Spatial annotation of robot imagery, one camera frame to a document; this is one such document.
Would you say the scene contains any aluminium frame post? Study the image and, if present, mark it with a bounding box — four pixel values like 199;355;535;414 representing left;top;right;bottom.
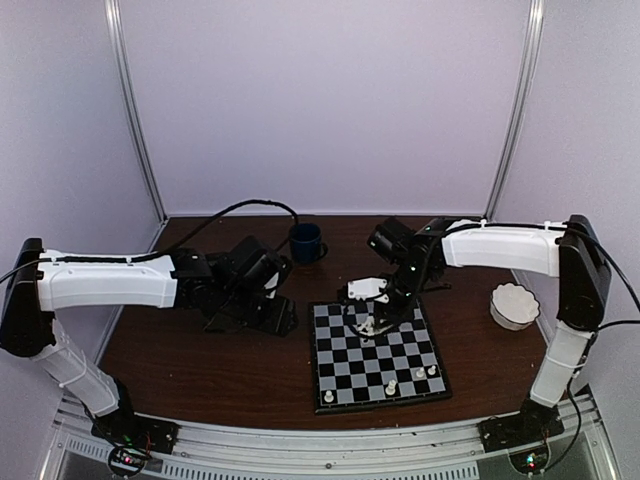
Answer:
104;0;168;223
484;0;546;219

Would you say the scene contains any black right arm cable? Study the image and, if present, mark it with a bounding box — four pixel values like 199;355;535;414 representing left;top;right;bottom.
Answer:
479;219;640;441

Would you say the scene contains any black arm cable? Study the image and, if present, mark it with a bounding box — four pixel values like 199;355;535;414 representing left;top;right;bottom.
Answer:
479;219;640;441
0;199;301;289

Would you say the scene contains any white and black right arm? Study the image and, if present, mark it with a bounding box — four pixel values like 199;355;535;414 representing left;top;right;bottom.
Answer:
347;214;613;442

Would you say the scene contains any right aluminium frame post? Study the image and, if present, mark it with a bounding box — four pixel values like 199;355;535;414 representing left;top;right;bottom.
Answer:
484;0;546;219

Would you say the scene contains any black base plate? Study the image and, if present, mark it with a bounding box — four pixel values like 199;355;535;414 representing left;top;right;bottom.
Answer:
477;413;565;453
91;414;179;454

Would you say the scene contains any left aluminium frame post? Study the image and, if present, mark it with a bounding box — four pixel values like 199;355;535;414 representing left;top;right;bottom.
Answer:
104;0;168;223

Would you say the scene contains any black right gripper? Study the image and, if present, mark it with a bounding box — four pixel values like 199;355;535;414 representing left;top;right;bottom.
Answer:
374;261;436;329

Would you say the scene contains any aluminium front rail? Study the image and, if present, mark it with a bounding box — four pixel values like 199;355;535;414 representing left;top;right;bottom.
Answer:
36;395;621;479

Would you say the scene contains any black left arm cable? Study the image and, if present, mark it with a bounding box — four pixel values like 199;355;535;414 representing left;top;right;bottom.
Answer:
0;199;301;289

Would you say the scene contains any white scalloped bowl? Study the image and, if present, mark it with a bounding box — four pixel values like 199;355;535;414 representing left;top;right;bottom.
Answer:
489;283;540;331

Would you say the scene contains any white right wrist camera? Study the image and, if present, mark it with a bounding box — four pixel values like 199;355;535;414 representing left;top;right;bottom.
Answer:
346;277;389;304

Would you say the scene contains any white chess piece pile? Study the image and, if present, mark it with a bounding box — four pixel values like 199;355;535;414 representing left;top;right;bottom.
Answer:
355;317;386;345

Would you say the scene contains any dark blue mug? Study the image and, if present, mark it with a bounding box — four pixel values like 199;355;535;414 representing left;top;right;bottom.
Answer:
289;223;328;265

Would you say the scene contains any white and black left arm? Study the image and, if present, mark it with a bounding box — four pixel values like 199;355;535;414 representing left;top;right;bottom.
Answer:
1;236;297;444

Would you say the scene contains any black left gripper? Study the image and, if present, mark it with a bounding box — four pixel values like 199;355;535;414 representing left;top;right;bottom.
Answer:
219;285;299;337

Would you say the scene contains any black and white chessboard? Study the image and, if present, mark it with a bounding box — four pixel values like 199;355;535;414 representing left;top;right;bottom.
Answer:
308;301;452;415

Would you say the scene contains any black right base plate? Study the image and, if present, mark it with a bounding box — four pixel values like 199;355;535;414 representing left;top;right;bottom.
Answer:
477;413;565;453

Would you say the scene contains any white chess king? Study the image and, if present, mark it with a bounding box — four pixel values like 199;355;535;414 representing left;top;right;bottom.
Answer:
385;379;397;397

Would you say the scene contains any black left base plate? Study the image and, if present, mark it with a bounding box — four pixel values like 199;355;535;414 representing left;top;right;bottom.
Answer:
91;414;179;454

